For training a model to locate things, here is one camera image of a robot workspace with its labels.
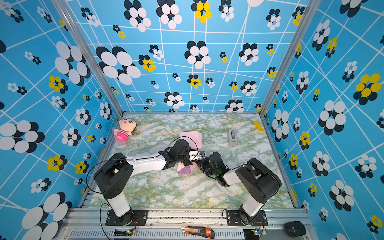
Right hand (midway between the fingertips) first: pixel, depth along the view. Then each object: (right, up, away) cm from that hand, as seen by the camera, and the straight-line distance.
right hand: (196, 161), depth 90 cm
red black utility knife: (+2, -28, -20) cm, 35 cm away
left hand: (+2, +6, -1) cm, 6 cm away
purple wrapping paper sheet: (0, +14, +6) cm, 16 cm away
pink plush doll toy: (-49, +21, +15) cm, 55 cm away
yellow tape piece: (+47, +21, +22) cm, 56 cm away
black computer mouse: (+46, -26, -22) cm, 57 cm away
